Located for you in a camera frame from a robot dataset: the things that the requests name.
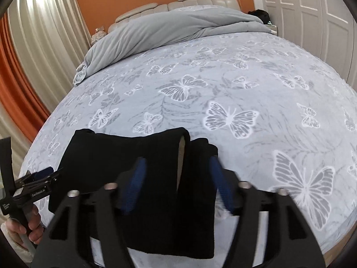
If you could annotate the orange curtain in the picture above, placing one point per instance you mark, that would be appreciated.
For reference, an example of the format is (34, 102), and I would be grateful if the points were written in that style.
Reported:
(18, 97)

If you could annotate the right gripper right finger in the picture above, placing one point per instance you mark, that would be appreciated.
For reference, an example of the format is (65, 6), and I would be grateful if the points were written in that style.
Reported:
(289, 240)

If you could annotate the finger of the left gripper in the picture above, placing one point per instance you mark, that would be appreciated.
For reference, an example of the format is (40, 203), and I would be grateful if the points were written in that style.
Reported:
(44, 177)

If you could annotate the left hand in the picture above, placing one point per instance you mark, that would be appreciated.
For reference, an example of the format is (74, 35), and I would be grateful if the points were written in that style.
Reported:
(34, 230)

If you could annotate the cream curtain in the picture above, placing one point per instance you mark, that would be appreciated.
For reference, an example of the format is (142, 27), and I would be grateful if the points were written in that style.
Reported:
(51, 39)

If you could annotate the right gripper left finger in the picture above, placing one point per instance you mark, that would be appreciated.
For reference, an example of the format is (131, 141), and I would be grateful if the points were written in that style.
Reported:
(99, 215)

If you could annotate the black pants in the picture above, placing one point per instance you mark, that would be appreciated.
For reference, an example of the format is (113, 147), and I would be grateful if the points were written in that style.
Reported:
(169, 208)

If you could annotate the white bedside ornament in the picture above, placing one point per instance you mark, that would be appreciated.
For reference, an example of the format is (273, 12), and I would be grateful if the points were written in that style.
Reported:
(98, 36)

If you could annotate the white wardrobe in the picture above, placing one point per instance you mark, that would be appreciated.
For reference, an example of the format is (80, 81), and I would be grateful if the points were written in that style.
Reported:
(325, 28)

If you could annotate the grey duvet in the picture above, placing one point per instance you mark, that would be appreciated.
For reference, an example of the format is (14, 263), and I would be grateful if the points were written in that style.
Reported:
(165, 28)

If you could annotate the butterfly print bed sheet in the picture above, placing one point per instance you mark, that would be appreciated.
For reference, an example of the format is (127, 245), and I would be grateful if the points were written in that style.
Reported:
(280, 116)

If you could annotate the black item on nightstand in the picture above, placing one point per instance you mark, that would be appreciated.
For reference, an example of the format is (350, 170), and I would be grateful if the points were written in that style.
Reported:
(262, 15)

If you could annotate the cream leather headboard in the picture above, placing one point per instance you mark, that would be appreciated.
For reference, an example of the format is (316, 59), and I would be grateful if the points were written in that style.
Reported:
(158, 8)

